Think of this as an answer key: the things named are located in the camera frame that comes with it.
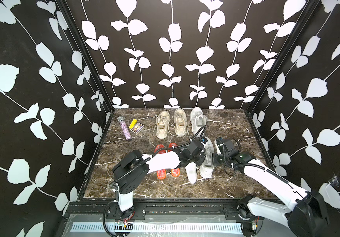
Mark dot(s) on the red orange insole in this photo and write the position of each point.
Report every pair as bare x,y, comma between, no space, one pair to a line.
161,174

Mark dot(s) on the white insole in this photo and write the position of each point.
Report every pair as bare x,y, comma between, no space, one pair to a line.
191,172

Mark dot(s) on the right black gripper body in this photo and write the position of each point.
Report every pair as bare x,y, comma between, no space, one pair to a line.
219,159

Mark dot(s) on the yellow small block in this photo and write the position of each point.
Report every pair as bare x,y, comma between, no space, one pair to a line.
133,123

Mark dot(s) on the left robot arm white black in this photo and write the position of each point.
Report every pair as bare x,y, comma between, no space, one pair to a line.
132,169

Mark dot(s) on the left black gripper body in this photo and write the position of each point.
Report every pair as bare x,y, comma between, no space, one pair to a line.
198,159

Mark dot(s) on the beige lace sneaker one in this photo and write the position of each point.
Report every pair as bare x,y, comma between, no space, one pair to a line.
180,120
162,124

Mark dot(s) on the white sneaker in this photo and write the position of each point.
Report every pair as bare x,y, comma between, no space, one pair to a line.
198,119
207,167

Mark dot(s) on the purple card box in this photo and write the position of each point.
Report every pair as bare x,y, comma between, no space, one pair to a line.
137,128

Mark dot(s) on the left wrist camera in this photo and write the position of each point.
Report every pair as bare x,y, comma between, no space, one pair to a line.
204,140

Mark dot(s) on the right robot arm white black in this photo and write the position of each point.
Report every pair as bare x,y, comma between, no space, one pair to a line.
303,212

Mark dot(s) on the purple glitter bottle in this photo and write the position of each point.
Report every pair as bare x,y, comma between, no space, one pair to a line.
124,128

